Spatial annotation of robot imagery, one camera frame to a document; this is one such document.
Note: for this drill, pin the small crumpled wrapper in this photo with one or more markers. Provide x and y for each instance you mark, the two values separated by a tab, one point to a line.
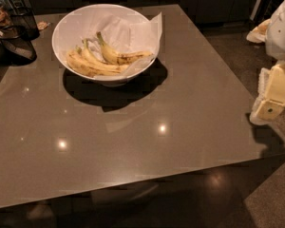
42	25

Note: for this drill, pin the black mesh basket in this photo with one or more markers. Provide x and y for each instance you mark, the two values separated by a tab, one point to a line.
19	48

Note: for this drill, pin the black wire container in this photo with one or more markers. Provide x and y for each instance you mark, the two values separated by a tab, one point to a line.
23	16

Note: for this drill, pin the white paper liner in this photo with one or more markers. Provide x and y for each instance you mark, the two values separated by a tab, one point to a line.
126	31

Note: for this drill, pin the yellow banana middle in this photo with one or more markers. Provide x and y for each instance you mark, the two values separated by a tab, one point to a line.
98	63

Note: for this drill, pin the white ceramic bowl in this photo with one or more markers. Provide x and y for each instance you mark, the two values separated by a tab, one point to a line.
70	33

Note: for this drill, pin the yellow banana front left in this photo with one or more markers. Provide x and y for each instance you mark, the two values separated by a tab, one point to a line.
81	65

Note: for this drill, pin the spotted yellow banana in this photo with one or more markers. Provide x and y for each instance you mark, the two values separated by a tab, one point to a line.
113	56

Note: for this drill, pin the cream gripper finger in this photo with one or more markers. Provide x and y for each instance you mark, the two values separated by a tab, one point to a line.
270	102
258	34

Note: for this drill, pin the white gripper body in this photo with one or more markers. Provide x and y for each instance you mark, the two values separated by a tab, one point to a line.
281	35

